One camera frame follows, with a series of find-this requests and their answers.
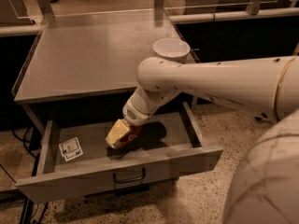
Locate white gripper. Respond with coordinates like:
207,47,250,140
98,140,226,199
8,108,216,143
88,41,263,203
106,98,152,148

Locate red coke can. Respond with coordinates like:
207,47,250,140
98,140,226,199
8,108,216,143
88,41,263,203
114,126,142,149

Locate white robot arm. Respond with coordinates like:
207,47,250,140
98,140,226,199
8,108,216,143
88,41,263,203
106,56,299,224

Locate open grey top drawer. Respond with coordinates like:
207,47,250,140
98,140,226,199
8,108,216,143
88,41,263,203
16,103,222,203

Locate white tag sticker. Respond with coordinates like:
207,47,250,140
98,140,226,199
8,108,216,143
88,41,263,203
59,137,83,161

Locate white ceramic bowl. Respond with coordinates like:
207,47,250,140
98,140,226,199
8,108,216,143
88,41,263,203
153,38,191,63

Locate black drawer handle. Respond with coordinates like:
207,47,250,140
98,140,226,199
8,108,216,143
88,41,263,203
113,168,146,184

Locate black floor cables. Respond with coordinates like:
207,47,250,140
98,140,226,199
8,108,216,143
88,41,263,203
11,127,40,159

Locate grey horizontal rail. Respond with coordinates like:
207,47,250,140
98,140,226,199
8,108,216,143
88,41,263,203
168,7,299,24

